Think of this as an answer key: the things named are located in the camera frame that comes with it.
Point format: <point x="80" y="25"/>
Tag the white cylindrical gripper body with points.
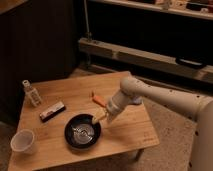
<point x="118" y="102"/>

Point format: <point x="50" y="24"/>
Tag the black ceramic bowl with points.
<point x="81" y="133"/>

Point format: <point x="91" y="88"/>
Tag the long grey case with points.
<point x="145" y="59"/>

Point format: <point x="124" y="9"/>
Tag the blue sponge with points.
<point x="137" y="101"/>

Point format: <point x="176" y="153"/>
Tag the wooden folding table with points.
<point x="133" y="130"/>

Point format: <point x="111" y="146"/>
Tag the orange carrot toy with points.
<point x="98" y="99"/>

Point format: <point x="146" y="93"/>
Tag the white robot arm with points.
<point x="197" y="107"/>

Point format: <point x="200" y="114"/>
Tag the upper shelf with items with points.
<point x="165" y="8"/>

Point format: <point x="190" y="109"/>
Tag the clear plastic bottle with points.
<point x="32" y="93"/>

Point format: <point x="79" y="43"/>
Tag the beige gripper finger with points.
<point x="101" y="114"/>
<point x="109" y="119"/>

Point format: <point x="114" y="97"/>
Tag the metal pole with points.
<point x="88" y="33"/>

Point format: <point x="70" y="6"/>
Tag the black and white box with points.
<point x="52" y="111"/>

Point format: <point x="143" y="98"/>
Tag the white paper cup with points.
<point x="24" y="142"/>

